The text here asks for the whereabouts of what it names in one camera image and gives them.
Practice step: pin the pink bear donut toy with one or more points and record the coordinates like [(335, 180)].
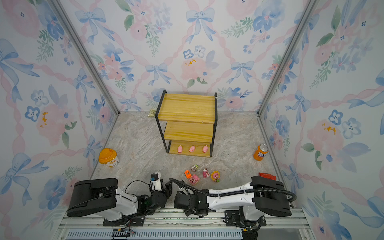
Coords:
[(194, 179)]

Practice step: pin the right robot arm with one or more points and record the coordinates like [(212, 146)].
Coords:
[(255, 199)]

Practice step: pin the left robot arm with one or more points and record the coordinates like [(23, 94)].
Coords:
[(104, 198)]

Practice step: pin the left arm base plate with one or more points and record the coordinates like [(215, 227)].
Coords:
[(125, 221)]

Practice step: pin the orange soda can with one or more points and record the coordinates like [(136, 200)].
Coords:
[(261, 152)]

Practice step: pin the orange lid plastic jar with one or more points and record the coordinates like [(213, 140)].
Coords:
[(109, 157)]

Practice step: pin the pink bear cream toy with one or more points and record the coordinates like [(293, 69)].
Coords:
[(205, 173)]

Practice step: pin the green box toy truck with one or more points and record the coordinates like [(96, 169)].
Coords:
[(194, 168)]

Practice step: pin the red small object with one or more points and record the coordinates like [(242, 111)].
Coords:
[(268, 176)]

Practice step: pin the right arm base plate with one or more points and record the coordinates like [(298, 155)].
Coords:
[(237, 219)]

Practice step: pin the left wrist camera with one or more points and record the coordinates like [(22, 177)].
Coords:
[(155, 182)]

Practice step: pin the orange toy truck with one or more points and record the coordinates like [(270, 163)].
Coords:
[(188, 174)]

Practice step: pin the small green packet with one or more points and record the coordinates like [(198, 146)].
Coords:
[(152, 113)]

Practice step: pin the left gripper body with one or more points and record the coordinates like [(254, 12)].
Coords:
[(164, 192)]

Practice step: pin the pink bear sunflower toy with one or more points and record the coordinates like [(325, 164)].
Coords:
[(215, 176)]

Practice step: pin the wooden three-tier shelf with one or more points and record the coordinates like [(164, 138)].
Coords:
[(187, 120)]

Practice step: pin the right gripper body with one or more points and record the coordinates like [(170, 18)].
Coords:
[(191, 212)]

